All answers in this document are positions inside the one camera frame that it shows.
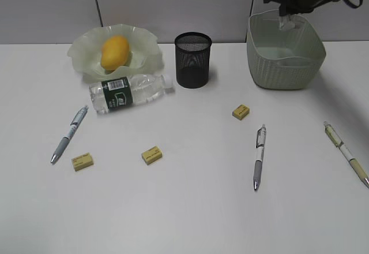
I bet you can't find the yellow eraser left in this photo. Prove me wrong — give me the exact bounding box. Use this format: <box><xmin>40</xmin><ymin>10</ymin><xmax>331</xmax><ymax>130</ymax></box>
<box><xmin>71</xmin><ymin>153</ymin><xmax>94</xmax><ymax>171</ymax></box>

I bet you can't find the yellow eraser right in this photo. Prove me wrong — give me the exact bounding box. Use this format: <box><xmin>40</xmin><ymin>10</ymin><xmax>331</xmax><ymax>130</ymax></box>
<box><xmin>232</xmin><ymin>104</ymin><xmax>250</xmax><ymax>121</ymax></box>

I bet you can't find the yellow eraser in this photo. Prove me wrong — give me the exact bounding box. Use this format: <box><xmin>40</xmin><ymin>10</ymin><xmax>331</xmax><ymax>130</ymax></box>
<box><xmin>71</xmin><ymin>153</ymin><xmax>94</xmax><ymax>171</ymax></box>
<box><xmin>141</xmin><ymin>146</ymin><xmax>163</xmax><ymax>165</ymax></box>
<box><xmin>232</xmin><ymin>104</ymin><xmax>250</xmax><ymax>121</ymax></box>

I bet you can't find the yellow mango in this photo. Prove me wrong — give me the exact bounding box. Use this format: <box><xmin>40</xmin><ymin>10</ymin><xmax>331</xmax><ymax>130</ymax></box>
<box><xmin>100</xmin><ymin>35</ymin><xmax>130</xmax><ymax>72</ymax></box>

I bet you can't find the black mesh pen holder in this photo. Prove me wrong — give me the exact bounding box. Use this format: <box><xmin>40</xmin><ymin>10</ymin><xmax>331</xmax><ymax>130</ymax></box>
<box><xmin>175</xmin><ymin>32</ymin><xmax>212</xmax><ymax>89</ymax></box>

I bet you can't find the grey grip ballpoint pen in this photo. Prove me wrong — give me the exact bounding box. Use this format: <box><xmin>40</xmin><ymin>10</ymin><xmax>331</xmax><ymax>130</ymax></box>
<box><xmin>253</xmin><ymin>124</ymin><xmax>266</xmax><ymax>191</ymax></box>

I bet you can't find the pale green wavy glass plate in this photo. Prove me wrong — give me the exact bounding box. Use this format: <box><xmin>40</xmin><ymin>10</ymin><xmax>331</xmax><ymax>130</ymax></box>
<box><xmin>67</xmin><ymin>24</ymin><xmax>164</xmax><ymax>83</ymax></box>

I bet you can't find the clear water bottle green label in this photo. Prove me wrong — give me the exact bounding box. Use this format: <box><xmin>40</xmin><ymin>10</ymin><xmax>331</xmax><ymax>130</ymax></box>
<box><xmin>89</xmin><ymin>74</ymin><xmax>173</xmax><ymax>114</ymax></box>

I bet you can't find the waste paper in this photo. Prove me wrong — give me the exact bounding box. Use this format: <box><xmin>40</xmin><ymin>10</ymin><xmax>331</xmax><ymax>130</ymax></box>
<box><xmin>278</xmin><ymin>14</ymin><xmax>297</xmax><ymax>31</ymax></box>

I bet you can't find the beige grip ballpoint pen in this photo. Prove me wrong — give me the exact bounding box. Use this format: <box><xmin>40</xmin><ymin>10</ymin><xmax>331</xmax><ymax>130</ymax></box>
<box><xmin>323</xmin><ymin>121</ymin><xmax>368</xmax><ymax>188</ymax></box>

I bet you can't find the pale green woven basket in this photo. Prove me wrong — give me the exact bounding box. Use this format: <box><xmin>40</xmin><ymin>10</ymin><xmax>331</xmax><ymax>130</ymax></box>
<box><xmin>247</xmin><ymin>10</ymin><xmax>326</xmax><ymax>90</ymax></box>

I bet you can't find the yellow eraser middle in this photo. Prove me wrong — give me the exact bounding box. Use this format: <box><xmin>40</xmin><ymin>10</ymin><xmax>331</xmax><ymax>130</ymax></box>
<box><xmin>141</xmin><ymin>146</ymin><xmax>163</xmax><ymax>165</ymax></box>

